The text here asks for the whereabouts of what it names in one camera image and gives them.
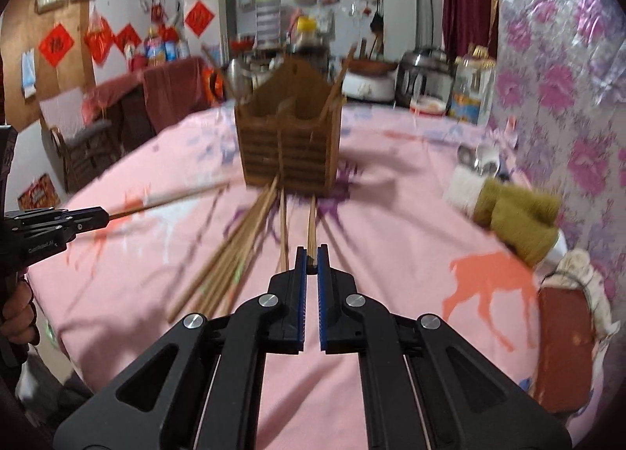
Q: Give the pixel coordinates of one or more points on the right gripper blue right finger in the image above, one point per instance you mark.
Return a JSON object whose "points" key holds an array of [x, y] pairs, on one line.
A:
{"points": [[424, 386]]}

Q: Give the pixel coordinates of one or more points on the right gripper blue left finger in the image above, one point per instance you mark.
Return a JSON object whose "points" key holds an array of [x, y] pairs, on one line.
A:
{"points": [[199, 385]]}

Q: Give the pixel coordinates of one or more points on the wooden chopstick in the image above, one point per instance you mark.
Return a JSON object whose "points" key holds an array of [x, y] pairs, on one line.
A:
{"points": [[167, 200], [337, 85], [238, 257], [283, 261], [190, 295], [211, 277], [311, 232]]}

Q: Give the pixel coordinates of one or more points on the person's left hand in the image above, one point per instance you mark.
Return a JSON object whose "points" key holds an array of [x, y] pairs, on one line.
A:
{"points": [[19, 316]]}

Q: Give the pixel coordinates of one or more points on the wooden chair with cushion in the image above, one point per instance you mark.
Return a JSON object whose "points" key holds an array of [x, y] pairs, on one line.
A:
{"points": [[80, 152]]}

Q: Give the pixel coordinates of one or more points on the red brown leather wallet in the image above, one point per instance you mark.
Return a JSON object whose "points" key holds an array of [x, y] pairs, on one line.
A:
{"points": [[563, 377]]}

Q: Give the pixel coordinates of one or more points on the red cloth covered side table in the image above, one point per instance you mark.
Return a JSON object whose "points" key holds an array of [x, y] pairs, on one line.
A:
{"points": [[143, 103]]}

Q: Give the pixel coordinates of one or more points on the red diamond fu poster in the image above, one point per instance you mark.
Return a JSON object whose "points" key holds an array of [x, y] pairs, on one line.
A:
{"points": [[56, 45]]}

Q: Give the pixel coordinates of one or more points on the olive green white glove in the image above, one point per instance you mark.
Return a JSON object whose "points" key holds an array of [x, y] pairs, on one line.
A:
{"points": [[522, 219]]}

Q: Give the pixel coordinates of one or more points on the metal spoons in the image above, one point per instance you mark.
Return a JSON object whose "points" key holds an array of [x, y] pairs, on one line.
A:
{"points": [[483, 159]]}

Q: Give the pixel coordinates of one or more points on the wooden slatted utensil holder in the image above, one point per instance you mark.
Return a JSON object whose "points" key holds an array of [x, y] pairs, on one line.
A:
{"points": [[280, 133]]}

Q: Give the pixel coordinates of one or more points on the white refrigerator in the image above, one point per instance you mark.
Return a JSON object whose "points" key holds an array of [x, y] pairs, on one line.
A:
{"points": [[209, 26]]}

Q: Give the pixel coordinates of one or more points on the wooden chopstick in holder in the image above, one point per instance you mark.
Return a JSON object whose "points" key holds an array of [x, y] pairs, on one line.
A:
{"points": [[337, 85]]}

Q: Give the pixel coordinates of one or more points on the white rice cooker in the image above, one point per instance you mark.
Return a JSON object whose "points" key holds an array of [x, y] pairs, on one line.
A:
{"points": [[369, 88]]}

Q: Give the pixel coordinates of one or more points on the silver black rice cooker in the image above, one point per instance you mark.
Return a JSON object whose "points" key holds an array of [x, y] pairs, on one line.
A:
{"points": [[425, 71]]}

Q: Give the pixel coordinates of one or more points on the clear plastic oil bottle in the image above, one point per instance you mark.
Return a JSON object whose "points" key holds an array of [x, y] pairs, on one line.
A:
{"points": [[472, 91]]}

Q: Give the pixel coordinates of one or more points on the dark soy sauce bottle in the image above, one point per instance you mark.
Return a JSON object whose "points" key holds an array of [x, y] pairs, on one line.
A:
{"points": [[305, 40]]}

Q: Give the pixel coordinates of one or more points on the floral plastic wall covering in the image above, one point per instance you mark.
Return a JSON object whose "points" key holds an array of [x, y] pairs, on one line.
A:
{"points": [[561, 75]]}

